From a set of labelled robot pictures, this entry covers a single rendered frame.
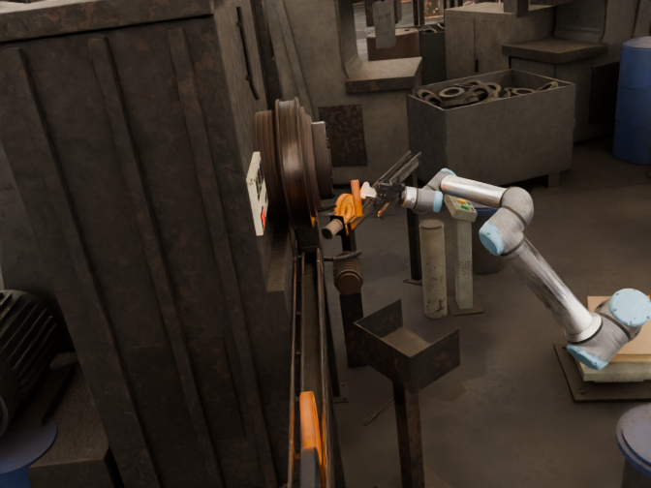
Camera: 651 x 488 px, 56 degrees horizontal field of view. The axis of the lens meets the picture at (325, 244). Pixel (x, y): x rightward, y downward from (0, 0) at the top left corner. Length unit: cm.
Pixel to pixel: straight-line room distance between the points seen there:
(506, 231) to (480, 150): 222
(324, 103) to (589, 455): 333
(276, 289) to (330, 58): 317
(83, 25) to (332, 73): 334
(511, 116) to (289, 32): 175
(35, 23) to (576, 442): 228
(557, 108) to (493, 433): 273
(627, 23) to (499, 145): 186
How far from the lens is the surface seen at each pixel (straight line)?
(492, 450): 258
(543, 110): 467
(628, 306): 261
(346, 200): 281
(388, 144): 496
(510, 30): 595
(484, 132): 446
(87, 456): 253
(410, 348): 206
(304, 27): 489
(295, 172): 203
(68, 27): 175
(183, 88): 170
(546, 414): 274
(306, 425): 158
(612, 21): 583
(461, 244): 316
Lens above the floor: 180
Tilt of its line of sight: 25 degrees down
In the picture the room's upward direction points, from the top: 8 degrees counter-clockwise
